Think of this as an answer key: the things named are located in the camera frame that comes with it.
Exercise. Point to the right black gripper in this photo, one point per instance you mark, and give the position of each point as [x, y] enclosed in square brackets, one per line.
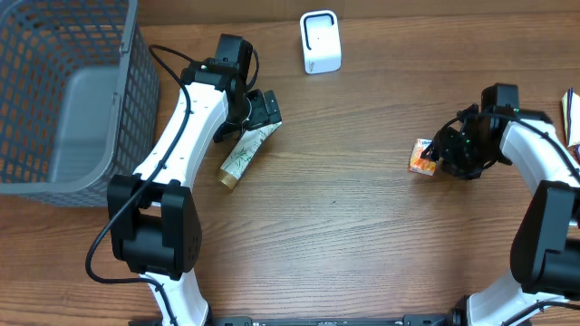
[447, 148]

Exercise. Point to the grey plastic mesh basket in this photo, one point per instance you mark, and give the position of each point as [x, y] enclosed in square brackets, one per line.
[79, 98]

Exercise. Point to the beige snack bag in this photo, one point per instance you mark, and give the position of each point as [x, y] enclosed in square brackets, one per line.
[570, 108]

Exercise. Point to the white barcode scanner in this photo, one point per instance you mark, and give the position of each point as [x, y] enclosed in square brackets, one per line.
[322, 50]

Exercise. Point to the purple red sachet pack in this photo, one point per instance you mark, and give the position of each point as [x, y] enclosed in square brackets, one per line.
[577, 152]

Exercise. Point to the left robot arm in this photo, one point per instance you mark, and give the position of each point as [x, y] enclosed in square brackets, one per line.
[154, 225]

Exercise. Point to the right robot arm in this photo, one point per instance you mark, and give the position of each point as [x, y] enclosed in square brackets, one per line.
[544, 260]

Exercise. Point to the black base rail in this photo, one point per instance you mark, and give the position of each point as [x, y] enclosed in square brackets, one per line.
[406, 320]

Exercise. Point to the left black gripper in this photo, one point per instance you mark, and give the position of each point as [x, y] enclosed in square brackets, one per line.
[266, 111]

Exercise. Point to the white gold-capped cream tube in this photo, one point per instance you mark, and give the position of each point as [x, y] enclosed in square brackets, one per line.
[237, 162]

